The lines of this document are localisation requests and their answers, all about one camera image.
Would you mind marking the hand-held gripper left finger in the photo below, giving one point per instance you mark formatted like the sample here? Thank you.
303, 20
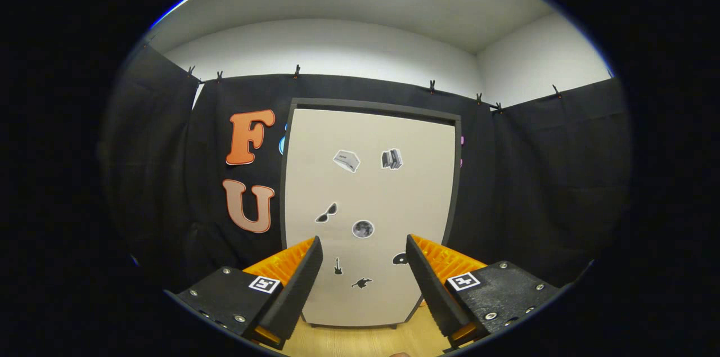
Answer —
298, 284

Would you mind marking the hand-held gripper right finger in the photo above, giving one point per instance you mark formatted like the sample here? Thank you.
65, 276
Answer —
430, 284

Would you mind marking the grey shoe cabinet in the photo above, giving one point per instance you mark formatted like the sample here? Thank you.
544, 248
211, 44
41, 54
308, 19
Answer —
371, 104

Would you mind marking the black backdrop cloth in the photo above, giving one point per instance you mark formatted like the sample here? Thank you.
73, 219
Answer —
540, 182

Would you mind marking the row of black cloth clips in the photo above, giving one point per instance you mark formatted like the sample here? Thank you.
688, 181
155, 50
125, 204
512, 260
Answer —
296, 71

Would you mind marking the ceiling light panel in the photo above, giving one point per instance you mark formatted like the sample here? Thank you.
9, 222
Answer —
171, 11

